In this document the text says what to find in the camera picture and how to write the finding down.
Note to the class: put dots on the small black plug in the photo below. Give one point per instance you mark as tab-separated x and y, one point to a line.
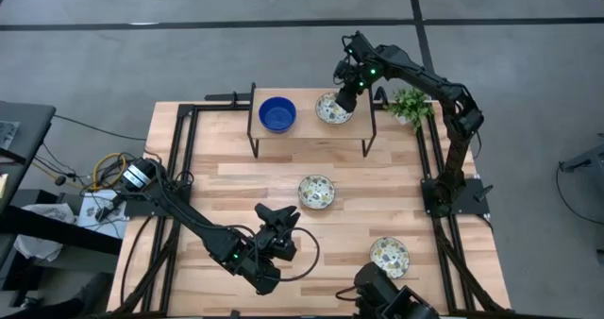
60	180

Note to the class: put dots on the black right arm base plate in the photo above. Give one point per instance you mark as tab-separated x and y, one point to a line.
472	198

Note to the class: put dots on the white printed paper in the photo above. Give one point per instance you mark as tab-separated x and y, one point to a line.
89	210

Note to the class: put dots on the black aluminium table frame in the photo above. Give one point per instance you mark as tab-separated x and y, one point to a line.
212	107

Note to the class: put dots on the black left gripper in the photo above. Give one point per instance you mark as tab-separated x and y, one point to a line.
278	243

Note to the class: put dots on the white crumpled bag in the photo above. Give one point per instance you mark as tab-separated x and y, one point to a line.
47	213

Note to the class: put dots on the wooden shelf with black legs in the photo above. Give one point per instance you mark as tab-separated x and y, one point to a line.
307	123

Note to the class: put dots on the dark grey desk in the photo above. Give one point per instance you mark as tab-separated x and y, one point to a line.
28	130

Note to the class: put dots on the black desk beam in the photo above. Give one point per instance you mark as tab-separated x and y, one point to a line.
56	231

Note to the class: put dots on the grey stand base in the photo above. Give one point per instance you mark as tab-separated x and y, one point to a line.
590	158

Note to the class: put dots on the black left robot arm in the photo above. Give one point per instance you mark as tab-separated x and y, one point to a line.
198	227

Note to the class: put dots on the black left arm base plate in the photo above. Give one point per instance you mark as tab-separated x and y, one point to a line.
141	209

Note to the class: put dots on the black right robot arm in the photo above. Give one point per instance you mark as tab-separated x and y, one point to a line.
424	78

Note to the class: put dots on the green plant in white pot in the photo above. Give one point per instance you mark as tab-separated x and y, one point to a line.
410	109

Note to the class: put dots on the black power adapter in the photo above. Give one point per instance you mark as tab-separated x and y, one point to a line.
101	213

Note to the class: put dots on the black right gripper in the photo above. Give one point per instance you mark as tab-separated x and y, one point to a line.
353	77

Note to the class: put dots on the yellow bowl with speckled inside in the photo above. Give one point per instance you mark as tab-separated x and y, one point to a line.
328	113
316	191
391	253

